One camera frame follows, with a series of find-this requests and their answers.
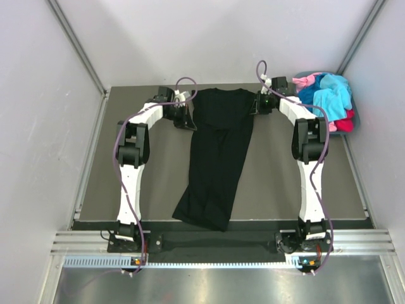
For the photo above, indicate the dark blue t shirt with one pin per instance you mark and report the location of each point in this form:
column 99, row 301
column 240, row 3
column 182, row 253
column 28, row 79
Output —
column 311, row 95

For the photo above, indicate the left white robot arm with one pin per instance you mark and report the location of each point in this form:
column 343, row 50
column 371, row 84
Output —
column 131, row 152

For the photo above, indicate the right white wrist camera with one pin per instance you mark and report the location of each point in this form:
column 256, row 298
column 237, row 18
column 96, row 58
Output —
column 266, row 83

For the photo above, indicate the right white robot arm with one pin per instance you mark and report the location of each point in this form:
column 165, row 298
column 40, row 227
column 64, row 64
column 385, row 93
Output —
column 308, row 148

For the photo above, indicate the aluminium corner post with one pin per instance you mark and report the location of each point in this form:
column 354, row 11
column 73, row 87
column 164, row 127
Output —
column 366, row 25
column 68, row 30

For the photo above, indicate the red t shirt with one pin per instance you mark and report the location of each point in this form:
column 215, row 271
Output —
column 346, row 124

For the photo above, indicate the blue-grey laundry basket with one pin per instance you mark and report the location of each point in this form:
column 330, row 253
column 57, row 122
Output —
column 356, row 119

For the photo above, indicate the light cyan t shirt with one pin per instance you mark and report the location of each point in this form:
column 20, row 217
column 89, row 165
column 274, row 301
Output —
column 332, row 98

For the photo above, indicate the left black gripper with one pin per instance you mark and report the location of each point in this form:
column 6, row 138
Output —
column 185, row 120

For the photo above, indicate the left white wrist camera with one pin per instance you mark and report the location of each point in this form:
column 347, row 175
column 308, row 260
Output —
column 181, row 99

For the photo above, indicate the pink t shirt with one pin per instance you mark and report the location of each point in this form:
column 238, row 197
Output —
column 303, row 82

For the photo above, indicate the right aluminium corner post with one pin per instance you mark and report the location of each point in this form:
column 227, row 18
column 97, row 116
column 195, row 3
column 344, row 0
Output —
column 366, row 25

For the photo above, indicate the grey slotted cable duct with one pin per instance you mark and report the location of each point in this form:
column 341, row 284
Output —
column 133, row 262

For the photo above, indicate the left aluminium corner post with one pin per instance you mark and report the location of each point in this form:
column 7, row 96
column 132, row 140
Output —
column 68, row 30

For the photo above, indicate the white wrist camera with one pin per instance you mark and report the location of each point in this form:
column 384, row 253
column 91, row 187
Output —
column 181, row 99
column 266, row 83

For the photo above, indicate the black t shirt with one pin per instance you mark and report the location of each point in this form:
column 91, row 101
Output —
column 218, row 151

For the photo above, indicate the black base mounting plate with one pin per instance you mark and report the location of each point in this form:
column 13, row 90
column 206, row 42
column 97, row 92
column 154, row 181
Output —
column 210, row 244

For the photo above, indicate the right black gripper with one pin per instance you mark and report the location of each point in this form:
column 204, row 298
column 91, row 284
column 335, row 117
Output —
column 257, row 107

